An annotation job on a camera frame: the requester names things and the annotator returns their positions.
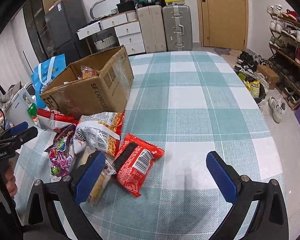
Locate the red corn chips bag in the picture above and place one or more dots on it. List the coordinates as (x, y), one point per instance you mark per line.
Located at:
(53, 120)

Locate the woven laundry basket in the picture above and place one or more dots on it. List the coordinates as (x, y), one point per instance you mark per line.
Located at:
(106, 43)

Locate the beige hard suitcase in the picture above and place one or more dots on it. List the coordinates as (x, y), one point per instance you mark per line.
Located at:
(152, 28)

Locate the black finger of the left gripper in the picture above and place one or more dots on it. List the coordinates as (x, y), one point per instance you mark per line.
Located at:
(26, 136)

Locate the blue Doraemon tote bag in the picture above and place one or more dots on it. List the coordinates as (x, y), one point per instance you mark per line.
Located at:
(44, 74)

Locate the oval mirror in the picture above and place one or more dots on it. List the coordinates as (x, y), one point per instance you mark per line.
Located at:
(103, 8)

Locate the white drawer desk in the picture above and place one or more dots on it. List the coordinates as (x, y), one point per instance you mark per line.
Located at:
(124, 26)

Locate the bread bun clear wrapper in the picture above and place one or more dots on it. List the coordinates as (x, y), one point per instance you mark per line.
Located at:
(87, 72)

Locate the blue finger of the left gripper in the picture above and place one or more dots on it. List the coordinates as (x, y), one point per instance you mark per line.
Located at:
(18, 129)

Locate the shoe rack with shoes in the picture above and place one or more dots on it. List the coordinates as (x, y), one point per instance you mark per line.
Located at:
(284, 44)

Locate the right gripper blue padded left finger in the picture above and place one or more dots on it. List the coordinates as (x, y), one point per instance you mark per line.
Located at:
(41, 217)

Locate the silver aluminium suitcase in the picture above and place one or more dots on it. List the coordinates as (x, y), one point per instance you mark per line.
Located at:
(178, 27)

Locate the white electric kettle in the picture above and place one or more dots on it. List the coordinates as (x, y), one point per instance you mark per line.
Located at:
(16, 108)

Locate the checked green tablecloth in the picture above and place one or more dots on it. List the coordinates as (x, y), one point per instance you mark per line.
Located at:
(187, 103)

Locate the cardboard SF Express box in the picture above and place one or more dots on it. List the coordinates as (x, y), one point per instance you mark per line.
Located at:
(108, 92)

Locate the black refrigerator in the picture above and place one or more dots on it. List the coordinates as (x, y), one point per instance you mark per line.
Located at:
(63, 22)

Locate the white red noodle snack bag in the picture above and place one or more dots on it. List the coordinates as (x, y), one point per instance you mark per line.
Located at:
(100, 131)

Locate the purple candy bag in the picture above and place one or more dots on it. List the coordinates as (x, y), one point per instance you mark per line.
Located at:
(61, 152)

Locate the small cardboard box on floor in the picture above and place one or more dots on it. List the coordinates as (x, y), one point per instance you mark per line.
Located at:
(270, 76)

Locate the dark glass cabinet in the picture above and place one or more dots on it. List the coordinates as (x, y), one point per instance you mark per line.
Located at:
(34, 15)

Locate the cracker sandwich clear pack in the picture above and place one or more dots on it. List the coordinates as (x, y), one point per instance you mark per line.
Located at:
(103, 179)

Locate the wooden door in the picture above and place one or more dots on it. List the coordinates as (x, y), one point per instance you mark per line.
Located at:
(223, 23)

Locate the trash bin with yellow wrappers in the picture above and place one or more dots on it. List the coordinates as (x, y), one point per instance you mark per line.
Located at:
(256, 89)

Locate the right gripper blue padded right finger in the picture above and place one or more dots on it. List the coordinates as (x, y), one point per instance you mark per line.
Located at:
(270, 219)

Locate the white sneaker on floor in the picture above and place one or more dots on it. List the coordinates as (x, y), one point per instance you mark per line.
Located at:
(278, 107)

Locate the red black snack packet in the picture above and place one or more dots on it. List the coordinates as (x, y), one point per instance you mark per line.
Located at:
(133, 162)

